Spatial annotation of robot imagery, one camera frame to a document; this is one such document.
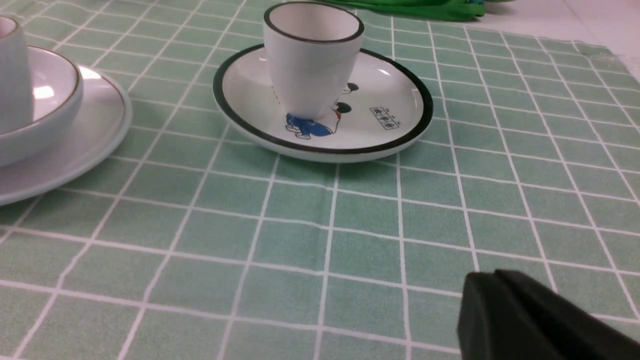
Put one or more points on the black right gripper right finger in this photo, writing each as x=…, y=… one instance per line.
x=574, y=333

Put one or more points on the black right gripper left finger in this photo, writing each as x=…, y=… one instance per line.
x=493, y=325

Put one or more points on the light blue bowl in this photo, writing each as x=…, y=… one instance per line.
x=57, y=89

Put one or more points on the light blue cup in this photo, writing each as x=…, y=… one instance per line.
x=16, y=95

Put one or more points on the black-rimmed cartoon plate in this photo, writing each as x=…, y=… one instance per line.
x=383, y=109

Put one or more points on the green checked tablecloth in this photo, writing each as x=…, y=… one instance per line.
x=191, y=243

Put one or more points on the green backdrop cloth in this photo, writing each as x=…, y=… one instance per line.
x=440, y=10

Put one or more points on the black-rimmed white cup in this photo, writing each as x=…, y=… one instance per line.
x=311, y=51

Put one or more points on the light blue plate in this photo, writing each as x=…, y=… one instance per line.
x=102, y=123

